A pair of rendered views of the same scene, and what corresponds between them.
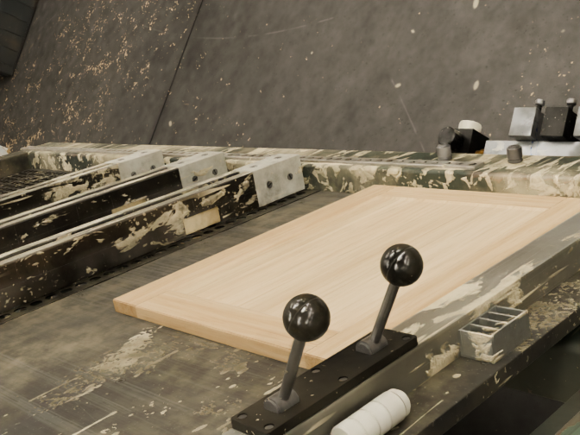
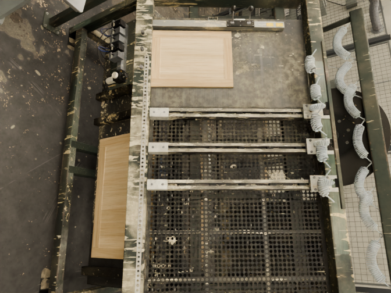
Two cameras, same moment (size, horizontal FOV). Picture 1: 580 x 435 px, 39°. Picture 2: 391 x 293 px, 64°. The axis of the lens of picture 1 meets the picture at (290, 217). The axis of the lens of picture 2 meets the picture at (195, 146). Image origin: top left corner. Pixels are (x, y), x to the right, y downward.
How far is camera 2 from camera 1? 2.64 m
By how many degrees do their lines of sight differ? 87
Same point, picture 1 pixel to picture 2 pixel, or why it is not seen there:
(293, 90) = not seen: outside the picture
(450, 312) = (216, 22)
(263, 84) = not seen: outside the picture
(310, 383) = (243, 23)
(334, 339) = (226, 37)
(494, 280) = (203, 23)
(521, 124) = (121, 55)
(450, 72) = not seen: outside the picture
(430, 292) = (205, 34)
